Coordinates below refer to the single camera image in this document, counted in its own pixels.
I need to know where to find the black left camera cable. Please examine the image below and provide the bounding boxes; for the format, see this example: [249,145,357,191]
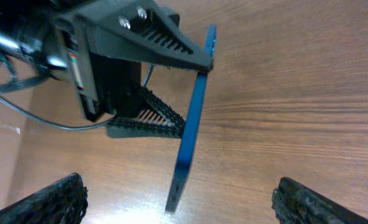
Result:
[0,63,155,131]

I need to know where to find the blue Samsung Galaxy smartphone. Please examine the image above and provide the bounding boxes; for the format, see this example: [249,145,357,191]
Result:
[164,24,218,215]

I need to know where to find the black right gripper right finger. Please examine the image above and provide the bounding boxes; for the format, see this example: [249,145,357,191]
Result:
[271,177,368,224]

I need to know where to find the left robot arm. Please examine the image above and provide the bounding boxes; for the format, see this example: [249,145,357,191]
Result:
[0,0,216,139]

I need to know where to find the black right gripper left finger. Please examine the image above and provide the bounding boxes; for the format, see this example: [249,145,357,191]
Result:
[0,173,88,224]

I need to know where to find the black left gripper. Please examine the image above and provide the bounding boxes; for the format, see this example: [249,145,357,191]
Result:
[43,1,214,139]

